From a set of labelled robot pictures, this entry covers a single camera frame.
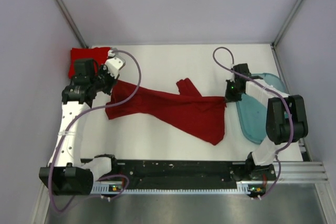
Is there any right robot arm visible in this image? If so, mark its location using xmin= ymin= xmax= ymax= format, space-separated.
xmin=225 ymin=63 xmax=308 ymax=180

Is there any grey slotted cable duct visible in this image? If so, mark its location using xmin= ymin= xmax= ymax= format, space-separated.
xmin=90 ymin=182 xmax=266 ymax=196

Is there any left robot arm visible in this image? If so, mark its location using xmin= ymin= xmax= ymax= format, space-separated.
xmin=39 ymin=56 xmax=125 ymax=196

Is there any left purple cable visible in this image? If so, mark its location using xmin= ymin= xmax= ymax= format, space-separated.
xmin=48 ymin=48 xmax=143 ymax=212

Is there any right aluminium frame post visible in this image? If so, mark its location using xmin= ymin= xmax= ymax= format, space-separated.
xmin=271 ymin=0 xmax=322 ymax=47

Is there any dark red t-shirt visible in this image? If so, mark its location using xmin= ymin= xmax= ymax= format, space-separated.
xmin=105 ymin=78 xmax=226 ymax=146

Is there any translucent blue plastic bin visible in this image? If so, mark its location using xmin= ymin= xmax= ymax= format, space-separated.
xmin=236 ymin=73 xmax=286 ymax=145

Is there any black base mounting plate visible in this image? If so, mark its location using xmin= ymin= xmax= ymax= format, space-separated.
xmin=89 ymin=158 xmax=266 ymax=189

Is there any left aluminium frame post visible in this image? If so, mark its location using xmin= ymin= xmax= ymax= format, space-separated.
xmin=55 ymin=0 xmax=88 ymax=48

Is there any folded bright red t-shirt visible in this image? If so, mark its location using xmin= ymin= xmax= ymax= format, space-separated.
xmin=68 ymin=47 xmax=111 ymax=79

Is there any aluminium frame post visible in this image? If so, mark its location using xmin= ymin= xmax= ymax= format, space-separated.
xmin=55 ymin=0 xmax=88 ymax=48
xmin=271 ymin=0 xmax=322 ymax=47

